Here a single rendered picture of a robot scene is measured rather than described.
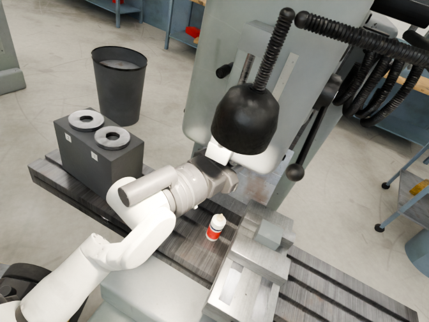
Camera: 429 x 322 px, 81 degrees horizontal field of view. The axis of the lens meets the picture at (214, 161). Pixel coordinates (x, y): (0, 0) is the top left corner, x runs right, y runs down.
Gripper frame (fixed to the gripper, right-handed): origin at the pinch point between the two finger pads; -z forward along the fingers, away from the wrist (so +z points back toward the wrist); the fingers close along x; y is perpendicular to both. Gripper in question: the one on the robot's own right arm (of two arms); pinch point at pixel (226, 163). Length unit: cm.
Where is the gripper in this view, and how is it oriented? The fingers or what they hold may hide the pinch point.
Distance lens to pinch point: 58.5
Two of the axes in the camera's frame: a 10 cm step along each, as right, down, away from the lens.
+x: -7.0, -6.0, 4.0
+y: -2.5, 7.2, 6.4
